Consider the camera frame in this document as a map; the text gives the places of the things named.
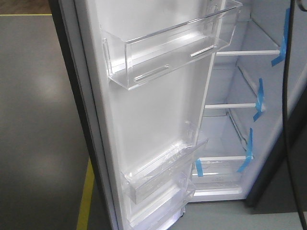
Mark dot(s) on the lower glass fridge shelf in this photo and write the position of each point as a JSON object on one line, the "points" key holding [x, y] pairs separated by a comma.
{"points": [[227, 136]]}

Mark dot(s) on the middle clear door bin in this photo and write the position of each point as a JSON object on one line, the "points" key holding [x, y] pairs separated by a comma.
{"points": [[141, 183]]}

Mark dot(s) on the clear crisper drawer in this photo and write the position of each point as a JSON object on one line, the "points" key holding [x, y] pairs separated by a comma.
{"points": [[216, 174]]}

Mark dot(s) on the glass fridge shelf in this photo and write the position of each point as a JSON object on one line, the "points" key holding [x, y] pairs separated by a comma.
{"points": [[227, 136], [234, 88], [249, 39]]}

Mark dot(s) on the middle glass fridge shelf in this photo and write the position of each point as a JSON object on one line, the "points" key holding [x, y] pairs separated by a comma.
{"points": [[234, 88]]}

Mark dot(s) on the upper glass fridge shelf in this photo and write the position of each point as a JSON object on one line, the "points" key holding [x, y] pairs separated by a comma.
{"points": [[249, 39]]}

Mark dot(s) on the upper clear door bin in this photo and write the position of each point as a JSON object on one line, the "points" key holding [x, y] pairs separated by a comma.
{"points": [[147, 39]]}

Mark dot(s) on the lower clear door bin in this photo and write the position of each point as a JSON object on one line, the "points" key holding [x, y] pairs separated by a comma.
{"points": [[157, 208]]}

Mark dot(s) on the clear door bin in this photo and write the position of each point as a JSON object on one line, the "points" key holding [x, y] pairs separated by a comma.
{"points": [[157, 208], [147, 39], [141, 183]]}

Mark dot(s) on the open fridge door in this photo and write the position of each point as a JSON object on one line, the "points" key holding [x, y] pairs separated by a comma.
{"points": [[124, 129]]}

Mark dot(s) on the dark grey fridge body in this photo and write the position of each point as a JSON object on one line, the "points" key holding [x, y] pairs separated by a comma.
{"points": [[258, 76]]}

